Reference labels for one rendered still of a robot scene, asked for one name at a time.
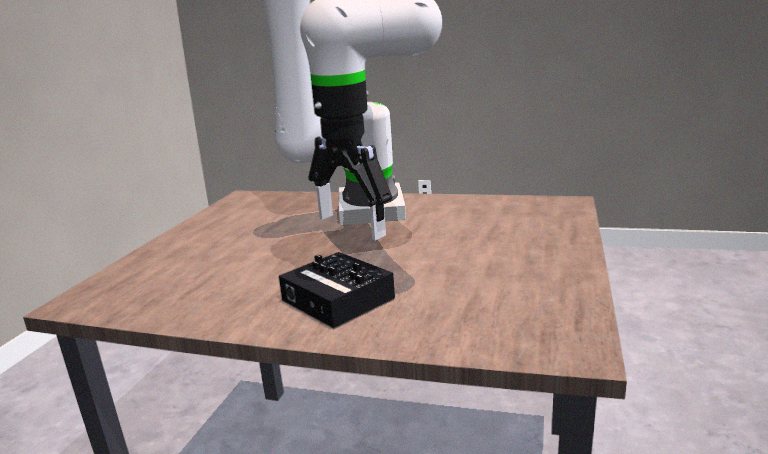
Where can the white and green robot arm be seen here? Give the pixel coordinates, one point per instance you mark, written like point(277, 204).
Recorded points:
point(327, 62)

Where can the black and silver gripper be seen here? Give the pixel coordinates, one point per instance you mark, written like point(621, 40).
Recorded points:
point(345, 135)

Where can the black lighting desk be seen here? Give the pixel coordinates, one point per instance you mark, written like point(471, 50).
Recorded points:
point(340, 295)

